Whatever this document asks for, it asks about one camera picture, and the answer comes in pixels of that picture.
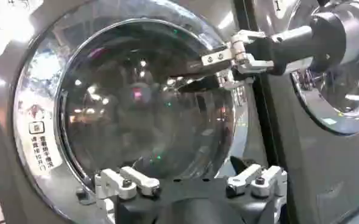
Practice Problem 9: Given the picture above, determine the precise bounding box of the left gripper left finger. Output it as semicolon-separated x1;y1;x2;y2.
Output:
93;166;162;224

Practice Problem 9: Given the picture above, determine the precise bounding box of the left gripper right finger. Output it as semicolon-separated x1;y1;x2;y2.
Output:
225;155;288;224

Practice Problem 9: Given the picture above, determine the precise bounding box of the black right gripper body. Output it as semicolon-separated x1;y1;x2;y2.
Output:
245;11;348;76

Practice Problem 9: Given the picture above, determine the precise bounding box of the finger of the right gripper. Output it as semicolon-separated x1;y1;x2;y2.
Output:
177;54;275;94
169;29;268;77

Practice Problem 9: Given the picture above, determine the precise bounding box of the round glass dryer door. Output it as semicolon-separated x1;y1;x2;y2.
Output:
12;0;251;224
288;59;359;136

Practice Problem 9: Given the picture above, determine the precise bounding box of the white instruction sticker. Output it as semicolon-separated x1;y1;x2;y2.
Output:
19;119;64;177

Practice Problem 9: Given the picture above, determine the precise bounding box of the grey dryer with number label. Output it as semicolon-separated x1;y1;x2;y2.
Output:
0;0;279;224

